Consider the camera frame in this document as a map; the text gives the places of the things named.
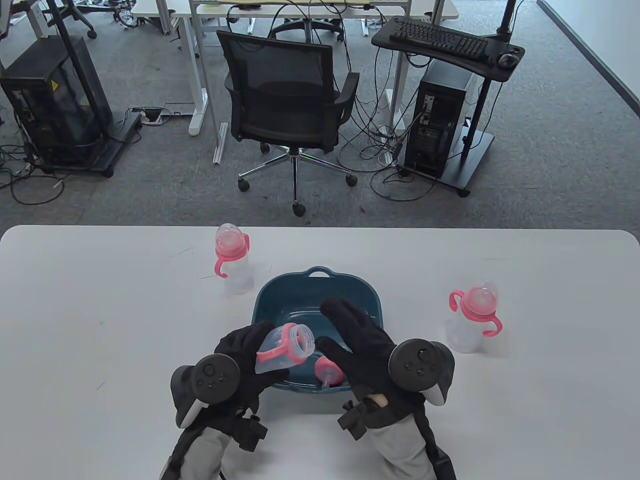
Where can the black swivel chair base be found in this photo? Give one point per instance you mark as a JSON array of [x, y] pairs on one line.
[[305, 27], [91, 34]]

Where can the black hand controller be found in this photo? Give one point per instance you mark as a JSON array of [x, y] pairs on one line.
[[417, 365], [210, 377]]

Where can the black keyboard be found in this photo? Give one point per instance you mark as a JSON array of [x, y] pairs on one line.
[[440, 40]]

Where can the person's left hand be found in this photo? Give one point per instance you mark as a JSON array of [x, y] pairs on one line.
[[245, 342]]

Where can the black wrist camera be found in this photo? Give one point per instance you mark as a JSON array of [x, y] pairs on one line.
[[250, 432], [352, 420]]

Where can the black mesh office chair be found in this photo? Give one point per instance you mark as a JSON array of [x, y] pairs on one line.
[[280, 65]]

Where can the black computer tower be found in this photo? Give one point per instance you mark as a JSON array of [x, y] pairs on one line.
[[440, 115]]

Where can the white metal frame desk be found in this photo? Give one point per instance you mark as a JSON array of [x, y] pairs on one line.
[[199, 95]]

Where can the black rolling pole cart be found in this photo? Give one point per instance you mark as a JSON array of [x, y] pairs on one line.
[[122, 132]]

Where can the clear baby bottle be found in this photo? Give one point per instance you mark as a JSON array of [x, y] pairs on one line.
[[277, 357]]

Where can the pink bottle collar with nipple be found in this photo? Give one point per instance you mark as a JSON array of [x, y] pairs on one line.
[[327, 370]]

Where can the white power strip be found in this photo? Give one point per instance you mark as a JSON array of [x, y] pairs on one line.
[[150, 116], [385, 132]]

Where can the black computer mouse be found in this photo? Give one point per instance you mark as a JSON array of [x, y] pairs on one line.
[[508, 60]]

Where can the black rolling keyboard stand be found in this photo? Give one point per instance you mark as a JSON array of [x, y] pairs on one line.
[[385, 37]]

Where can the person's right hand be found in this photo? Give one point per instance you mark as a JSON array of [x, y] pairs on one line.
[[360, 350]]

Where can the silver metal rail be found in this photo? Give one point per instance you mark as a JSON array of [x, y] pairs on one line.
[[220, 142]]

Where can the black glass computer case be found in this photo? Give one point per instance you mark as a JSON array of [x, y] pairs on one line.
[[50, 100]]

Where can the teal plastic basin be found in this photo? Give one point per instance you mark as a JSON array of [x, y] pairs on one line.
[[280, 305]]

